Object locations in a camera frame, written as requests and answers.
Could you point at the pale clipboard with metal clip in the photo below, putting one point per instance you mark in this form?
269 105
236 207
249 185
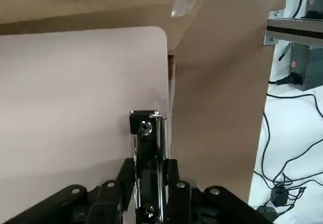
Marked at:
75 95

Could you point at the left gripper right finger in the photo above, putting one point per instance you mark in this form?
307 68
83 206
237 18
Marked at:
214 206

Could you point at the black power adapter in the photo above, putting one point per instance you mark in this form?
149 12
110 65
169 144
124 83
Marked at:
278 196
267 210

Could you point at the aluminium frame post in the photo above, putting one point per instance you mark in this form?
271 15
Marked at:
285 22

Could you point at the brown cardboard box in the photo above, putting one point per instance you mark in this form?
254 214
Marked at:
101 7

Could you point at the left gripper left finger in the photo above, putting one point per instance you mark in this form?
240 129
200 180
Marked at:
75 203

